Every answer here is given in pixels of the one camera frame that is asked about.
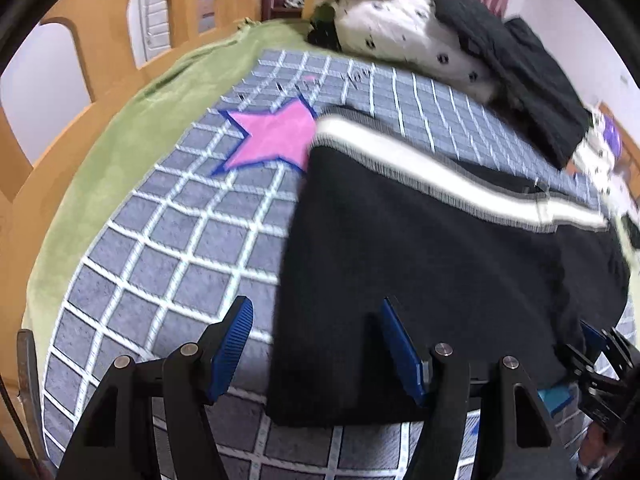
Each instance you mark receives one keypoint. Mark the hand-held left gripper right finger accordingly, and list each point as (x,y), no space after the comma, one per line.
(402,355)

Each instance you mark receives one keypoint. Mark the green bed sheet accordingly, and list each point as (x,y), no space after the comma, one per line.
(100,160)

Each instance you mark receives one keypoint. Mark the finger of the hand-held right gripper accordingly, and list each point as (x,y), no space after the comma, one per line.
(607,360)

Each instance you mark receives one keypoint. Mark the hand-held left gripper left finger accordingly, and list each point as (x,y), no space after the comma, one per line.
(232,340)

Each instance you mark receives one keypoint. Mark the black pants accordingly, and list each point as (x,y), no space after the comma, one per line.
(400,240)

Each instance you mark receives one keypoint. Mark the black clothing pile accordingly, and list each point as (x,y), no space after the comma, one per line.
(530,85)

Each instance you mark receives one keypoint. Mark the wooden bed frame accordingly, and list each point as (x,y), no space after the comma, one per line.
(100,50)

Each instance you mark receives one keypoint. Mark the grey grid blanket with stars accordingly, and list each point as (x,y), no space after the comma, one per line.
(165,240)

